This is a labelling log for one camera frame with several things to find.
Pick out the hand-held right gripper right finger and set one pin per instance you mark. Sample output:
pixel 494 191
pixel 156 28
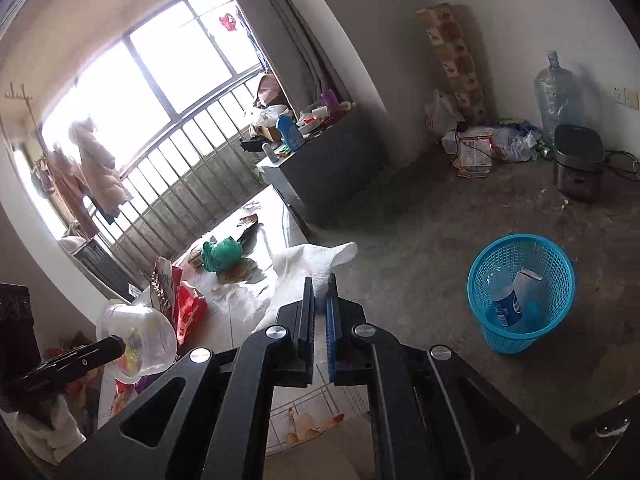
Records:
pixel 331 335

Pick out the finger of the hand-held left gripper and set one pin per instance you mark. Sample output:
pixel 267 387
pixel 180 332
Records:
pixel 75 362

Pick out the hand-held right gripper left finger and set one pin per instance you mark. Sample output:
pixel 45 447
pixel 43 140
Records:
pixel 307 330

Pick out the white towel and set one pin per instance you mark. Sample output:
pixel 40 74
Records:
pixel 305 260

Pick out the clear plastic jar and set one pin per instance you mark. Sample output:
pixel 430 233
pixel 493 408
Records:
pixel 145 330

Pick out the red snack packet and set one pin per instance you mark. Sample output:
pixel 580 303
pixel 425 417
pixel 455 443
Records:
pixel 189 310

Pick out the blue plastic mesh basket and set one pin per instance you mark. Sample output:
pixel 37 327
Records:
pixel 530 260

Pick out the brown wrapper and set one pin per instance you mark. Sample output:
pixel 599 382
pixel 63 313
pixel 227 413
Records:
pixel 248 235

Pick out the brown hanging jacket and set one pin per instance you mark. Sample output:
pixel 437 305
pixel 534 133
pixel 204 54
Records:
pixel 67 190

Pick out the dark grey cabinet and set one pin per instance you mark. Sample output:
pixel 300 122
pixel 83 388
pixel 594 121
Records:
pixel 330 170

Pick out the plastic bottle with blue label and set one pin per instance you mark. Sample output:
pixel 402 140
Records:
pixel 502 302

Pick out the pink hanging jacket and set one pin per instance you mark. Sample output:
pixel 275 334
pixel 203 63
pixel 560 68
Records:
pixel 102 165

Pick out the metal window railing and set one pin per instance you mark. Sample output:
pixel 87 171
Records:
pixel 200 170

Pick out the blue detergent bottle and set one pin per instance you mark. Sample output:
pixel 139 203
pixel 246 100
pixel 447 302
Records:
pixel 290 135

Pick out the white carton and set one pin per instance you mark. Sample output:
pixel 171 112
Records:
pixel 529 287

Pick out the red-trim snack packet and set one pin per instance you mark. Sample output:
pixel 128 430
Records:
pixel 472 157

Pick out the purple cup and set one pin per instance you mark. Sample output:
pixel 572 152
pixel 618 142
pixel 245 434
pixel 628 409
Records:
pixel 330 100

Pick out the white plastic bag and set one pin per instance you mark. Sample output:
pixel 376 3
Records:
pixel 440 112

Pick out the clear plastic bag of wrappers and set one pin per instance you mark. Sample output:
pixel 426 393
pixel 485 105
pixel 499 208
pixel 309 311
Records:
pixel 515 142

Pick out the grey curtain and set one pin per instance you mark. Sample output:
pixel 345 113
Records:
pixel 300 35

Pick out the grey rice cooker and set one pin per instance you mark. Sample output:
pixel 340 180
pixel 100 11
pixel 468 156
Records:
pixel 577 165

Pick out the tall patterned cardboard box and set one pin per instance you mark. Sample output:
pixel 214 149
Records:
pixel 457 60

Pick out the large glass window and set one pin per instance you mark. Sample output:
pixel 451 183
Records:
pixel 165 60

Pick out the red hanging cloth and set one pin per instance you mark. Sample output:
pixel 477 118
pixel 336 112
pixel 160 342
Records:
pixel 229 22

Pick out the empty blue water jug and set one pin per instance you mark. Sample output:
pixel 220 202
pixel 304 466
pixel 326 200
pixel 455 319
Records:
pixel 556 95

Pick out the white wall socket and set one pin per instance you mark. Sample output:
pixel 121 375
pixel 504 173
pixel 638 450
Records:
pixel 627 97

